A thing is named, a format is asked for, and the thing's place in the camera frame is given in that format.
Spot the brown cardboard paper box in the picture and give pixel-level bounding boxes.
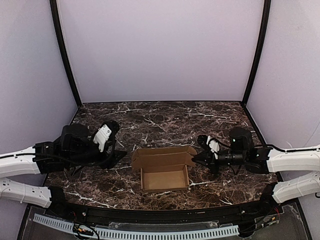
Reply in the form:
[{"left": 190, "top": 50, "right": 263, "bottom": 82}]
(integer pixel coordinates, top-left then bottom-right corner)
[{"left": 131, "top": 145, "right": 197, "bottom": 193}]

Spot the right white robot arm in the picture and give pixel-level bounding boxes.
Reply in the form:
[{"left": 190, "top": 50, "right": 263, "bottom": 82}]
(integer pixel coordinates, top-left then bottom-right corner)
[{"left": 192, "top": 127, "right": 320, "bottom": 206}]

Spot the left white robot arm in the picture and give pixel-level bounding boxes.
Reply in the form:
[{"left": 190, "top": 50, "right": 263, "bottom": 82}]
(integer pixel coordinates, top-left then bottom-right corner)
[{"left": 0, "top": 121, "right": 127, "bottom": 209}]

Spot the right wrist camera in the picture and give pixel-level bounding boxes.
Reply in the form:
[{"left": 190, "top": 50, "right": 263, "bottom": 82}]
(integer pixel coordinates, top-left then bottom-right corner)
[{"left": 197, "top": 134, "right": 220, "bottom": 154}]

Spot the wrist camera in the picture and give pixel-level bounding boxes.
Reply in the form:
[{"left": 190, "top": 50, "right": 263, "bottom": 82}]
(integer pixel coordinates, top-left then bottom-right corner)
[
  {"left": 197, "top": 134, "right": 220, "bottom": 154},
  {"left": 92, "top": 120, "right": 120, "bottom": 153}
]

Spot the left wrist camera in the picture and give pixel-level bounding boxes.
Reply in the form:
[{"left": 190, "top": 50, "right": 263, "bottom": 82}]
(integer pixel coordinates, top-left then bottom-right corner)
[{"left": 92, "top": 120, "right": 120, "bottom": 153}]

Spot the black front rail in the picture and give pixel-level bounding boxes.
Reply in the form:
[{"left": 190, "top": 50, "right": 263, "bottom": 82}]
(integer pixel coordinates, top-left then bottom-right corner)
[{"left": 47, "top": 190, "right": 280, "bottom": 233}]

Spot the white slotted cable duct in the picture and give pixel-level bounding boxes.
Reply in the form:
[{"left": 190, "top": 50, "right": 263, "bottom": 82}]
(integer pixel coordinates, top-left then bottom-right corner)
[{"left": 33, "top": 213, "right": 240, "bottom": 240}]

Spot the right black frame post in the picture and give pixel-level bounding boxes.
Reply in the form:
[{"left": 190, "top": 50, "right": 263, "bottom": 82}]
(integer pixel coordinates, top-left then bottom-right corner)
[{"left": 241, "top": 0, "right": 272, "bottom": 107}]

